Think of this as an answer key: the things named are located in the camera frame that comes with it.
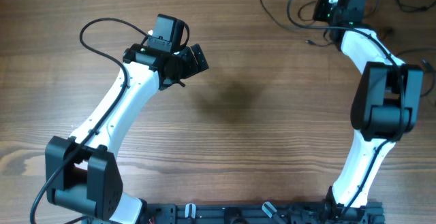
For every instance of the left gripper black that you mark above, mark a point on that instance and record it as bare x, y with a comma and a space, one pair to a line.
191, 67

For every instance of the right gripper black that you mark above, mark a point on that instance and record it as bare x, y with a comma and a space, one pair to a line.
320, 11

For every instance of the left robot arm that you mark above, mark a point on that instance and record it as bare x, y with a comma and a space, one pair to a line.
81, 171

